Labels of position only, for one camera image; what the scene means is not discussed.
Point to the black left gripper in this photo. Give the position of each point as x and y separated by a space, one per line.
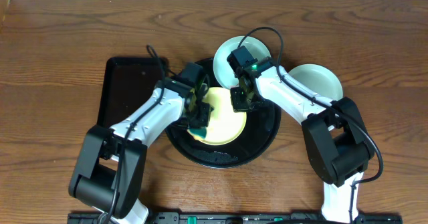
208 108

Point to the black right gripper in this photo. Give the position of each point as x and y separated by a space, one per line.
239 106

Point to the green and yellow sponge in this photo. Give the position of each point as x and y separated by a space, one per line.
198 133

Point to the yellow plate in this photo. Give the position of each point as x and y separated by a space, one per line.
225 125

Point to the light blue plate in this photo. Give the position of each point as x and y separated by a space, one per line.
319 79

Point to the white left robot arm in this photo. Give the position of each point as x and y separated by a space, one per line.
109 169

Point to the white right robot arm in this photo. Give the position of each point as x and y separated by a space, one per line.
337 143

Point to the black round tray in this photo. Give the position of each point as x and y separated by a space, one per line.
260 130

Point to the black rectangular tray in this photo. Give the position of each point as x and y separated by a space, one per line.
128 84

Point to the pale green plate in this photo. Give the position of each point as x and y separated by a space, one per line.
221 68

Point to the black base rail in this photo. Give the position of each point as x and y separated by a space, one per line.
177 218

